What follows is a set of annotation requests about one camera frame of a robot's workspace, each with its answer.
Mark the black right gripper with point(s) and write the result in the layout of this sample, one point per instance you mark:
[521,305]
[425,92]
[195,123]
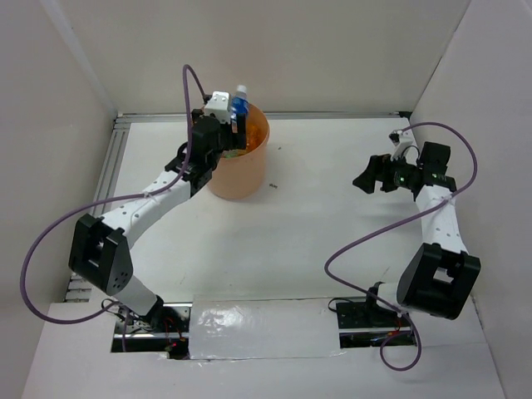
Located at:
[379,169]

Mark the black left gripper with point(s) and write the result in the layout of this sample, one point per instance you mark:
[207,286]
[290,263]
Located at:
[240,135]

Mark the blue label bottle white cap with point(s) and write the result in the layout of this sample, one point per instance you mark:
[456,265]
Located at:
[239,105]

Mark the orange juice bottle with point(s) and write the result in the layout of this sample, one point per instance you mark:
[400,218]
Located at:
[254,137]

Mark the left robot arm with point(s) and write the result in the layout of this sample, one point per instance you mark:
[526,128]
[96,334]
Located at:
[101,247]

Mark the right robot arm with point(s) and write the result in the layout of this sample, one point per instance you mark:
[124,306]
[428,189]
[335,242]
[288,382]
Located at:
[439,278]

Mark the orange plastic bin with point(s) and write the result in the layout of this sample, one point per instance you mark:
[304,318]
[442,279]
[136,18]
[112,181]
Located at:
[238,177]

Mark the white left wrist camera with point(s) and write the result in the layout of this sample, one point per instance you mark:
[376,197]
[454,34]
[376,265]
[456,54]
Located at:
[219,107]

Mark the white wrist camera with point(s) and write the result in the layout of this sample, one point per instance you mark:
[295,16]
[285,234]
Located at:
[219,107]
[402,140]

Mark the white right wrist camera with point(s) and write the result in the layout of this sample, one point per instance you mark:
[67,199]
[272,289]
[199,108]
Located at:
[402,140]

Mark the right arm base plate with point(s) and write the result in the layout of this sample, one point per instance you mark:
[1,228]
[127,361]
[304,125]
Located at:
[368,325]

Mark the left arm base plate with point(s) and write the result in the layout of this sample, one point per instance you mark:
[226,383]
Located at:
[170,337]

